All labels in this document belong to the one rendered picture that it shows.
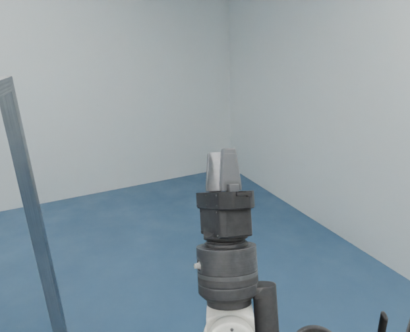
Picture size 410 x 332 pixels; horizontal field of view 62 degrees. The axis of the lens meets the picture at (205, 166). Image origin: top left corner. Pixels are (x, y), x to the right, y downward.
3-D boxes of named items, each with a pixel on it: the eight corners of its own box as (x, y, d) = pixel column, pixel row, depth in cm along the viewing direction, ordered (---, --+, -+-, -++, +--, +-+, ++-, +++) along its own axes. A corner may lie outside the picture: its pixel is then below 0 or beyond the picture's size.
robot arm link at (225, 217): (233, 190, 59) (236, 261, 58) (178, 193, 55) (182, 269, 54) (272, 189, 47) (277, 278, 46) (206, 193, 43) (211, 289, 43)
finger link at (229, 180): (236, 148, 50) (239, 191, 50) (217, 149, 49) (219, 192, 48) (242, 147, 48) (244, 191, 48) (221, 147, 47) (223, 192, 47)
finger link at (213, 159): (205, 152, 53) (207, 192, 53) (224, 152, 54) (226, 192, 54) (202, 153, 55) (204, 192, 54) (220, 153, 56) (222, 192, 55)
